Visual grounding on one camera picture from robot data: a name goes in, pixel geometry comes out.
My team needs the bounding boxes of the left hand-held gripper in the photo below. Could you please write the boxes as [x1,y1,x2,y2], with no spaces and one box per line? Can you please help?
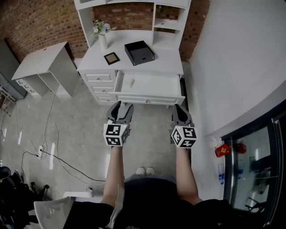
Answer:
[103,100,135,147]

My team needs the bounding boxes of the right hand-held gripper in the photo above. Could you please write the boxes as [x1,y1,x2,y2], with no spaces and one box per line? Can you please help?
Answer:
[170,103,198,149]

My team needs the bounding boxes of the white wide desk drawer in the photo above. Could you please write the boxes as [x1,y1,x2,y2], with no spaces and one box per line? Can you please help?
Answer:
[112,70,186,106]

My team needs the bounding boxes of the person's right forearm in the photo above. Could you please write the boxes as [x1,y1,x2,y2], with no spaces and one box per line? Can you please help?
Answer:
[175,146,203,206]

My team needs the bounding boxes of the person's left forearm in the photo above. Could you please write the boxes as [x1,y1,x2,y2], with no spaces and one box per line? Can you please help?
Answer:
[101,145,126,204]

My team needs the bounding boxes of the white small desk drawer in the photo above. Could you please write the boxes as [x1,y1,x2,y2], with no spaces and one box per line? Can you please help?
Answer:
[83,72,116,84]
[88,84,115,95]
[93,94,117,105]

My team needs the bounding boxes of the white desk with hutch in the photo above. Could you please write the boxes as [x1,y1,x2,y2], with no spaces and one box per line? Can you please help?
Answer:
[73,0,193,110]

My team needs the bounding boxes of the red packet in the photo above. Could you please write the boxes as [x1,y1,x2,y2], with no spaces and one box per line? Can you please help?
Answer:
[214,144,231,158]

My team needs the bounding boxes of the person's grey shorts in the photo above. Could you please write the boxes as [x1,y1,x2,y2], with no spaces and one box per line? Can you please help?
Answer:
[123,174,177,185]

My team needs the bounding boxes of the black open box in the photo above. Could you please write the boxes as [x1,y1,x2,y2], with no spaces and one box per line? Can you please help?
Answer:
[124,40,156,67]

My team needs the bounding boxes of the clear plastic water bottle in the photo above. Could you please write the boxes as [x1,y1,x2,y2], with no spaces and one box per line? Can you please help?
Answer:
[217,163,225,186]

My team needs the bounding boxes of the white ceramic vase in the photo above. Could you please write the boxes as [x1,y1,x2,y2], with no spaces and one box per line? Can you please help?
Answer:
[98,33,109,51]

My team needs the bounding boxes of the pale flower bouquet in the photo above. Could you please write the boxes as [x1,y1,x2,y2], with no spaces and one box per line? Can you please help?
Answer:
[91,19,117,37]

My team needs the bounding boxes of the person's black top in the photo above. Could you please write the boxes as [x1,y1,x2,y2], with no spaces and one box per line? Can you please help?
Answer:
[63,176,269,229]

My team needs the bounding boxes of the black framed glass door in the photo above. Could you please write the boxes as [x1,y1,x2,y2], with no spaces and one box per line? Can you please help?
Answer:
[220,104,286,229]

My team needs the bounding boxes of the white side cabinet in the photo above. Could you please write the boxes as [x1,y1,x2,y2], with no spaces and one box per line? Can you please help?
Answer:
[11,41,81,98]

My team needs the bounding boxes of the grey metal cabinet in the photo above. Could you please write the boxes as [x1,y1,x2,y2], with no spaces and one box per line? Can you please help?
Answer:
[0,39,28,101]

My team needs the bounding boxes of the white plastic chair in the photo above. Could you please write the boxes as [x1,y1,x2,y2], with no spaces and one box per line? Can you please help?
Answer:
[33,191,105,229]

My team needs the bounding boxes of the black office chair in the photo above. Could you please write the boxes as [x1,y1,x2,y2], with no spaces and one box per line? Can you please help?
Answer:
[0,166,50,229]

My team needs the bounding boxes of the black picture frame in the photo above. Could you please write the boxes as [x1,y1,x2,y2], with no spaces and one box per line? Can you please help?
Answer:
[103,51,121,66]

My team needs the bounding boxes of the black floor cable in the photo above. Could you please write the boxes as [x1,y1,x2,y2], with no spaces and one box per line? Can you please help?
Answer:
[21,150,106,183]

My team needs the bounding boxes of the white floor cable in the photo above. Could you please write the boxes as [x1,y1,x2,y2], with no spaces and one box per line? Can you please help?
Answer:
[29,93,60,160]

